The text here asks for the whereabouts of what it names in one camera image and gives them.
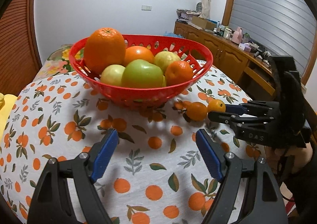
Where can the red plastic basket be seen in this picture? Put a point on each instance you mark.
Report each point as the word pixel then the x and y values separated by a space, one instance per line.
pixel 198 55

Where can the pale green apple in basket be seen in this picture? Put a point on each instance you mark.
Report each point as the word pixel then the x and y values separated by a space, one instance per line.
pixel 112 75

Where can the wooden sideboard cabinet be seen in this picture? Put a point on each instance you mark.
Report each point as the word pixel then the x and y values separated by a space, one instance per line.
pixel 248 72

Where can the small mandarin behind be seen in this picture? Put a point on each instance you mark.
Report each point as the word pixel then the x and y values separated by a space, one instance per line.
pixel 196 111

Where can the white wall switch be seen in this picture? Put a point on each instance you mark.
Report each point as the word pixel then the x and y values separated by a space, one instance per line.
pixel 146 8

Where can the person right hand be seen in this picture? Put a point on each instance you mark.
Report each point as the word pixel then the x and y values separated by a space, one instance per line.
pixel 301 157

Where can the large orange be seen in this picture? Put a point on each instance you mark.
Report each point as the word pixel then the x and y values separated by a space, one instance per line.
pixel 104 47

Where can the grey window blind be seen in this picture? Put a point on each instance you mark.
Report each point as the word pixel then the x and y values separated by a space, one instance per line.
pixel 284 27

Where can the pink bottle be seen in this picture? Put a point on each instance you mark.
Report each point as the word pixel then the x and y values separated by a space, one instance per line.
pixel 237 36

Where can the yellow-green apple in basket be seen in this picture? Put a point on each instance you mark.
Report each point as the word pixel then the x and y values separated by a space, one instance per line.
pixel 164 58

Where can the cardboard box on cabinet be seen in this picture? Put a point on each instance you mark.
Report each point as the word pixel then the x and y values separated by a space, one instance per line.
pixel 203 23

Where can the cardboard box blue contents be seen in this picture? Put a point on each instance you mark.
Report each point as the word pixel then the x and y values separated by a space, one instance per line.
pixel 170 34

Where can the mandarin orange front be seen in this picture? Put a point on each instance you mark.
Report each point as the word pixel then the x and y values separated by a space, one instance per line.
pixel 178 72

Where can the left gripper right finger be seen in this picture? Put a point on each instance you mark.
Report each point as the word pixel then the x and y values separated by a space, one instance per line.
pixel 262 201

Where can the stack of papers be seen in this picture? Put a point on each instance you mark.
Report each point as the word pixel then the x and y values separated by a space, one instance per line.
pixel 187 15

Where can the orange in basket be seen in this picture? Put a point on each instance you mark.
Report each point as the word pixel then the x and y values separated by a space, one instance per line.
pixel 138 52

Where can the yellow plush toy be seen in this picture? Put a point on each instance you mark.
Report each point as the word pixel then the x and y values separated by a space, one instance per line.
pixel 7 103

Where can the floral bed blanket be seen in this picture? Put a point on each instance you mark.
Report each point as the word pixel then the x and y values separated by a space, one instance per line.
pixel 57 63

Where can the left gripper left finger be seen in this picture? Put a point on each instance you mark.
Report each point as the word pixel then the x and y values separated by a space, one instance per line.
pixel 51 202

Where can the small mandarin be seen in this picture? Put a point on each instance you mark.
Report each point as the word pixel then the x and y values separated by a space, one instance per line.
pixel 196 111
pixel 216 105

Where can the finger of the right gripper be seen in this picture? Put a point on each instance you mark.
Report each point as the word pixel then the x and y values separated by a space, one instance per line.
pixel 253 108
pixel 247 128

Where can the wooden louvered wardrobe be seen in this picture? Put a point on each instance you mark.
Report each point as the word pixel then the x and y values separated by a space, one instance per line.
pixel 20 60

